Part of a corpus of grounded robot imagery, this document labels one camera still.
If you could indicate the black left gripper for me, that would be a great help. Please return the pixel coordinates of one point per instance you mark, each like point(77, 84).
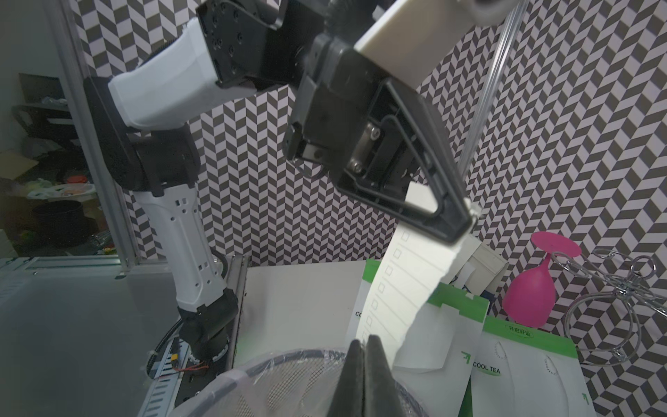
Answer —
point(363, 127)

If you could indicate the trash bin with plastic liner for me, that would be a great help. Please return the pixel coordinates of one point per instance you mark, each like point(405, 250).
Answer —
point(295, 383)

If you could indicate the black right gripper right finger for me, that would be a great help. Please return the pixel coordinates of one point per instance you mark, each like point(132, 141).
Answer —
point(381, 396)

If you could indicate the white paper receipt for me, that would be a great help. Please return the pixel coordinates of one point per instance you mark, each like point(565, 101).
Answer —
point(409, 273)

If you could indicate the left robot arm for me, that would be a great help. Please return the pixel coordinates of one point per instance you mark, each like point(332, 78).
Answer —
point(229, 50)

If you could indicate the green white takeout bag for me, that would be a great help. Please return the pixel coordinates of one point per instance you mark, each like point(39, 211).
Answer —
point(520, 371)
point(435, 362)

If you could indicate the pink plastic wine glass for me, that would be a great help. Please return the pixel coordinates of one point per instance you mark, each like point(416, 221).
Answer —
point(531, 295)

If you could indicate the blue paper bag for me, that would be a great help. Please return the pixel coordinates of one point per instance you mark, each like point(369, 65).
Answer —
point(477, 269)

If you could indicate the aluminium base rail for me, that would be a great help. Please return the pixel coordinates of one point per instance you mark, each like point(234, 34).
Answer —
point(197, 348)

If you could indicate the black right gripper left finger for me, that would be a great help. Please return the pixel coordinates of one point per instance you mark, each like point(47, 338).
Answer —
point(348, 399)

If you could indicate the chrome wire glass rack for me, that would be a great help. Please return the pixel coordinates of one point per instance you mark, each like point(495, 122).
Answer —
point(627, 277)

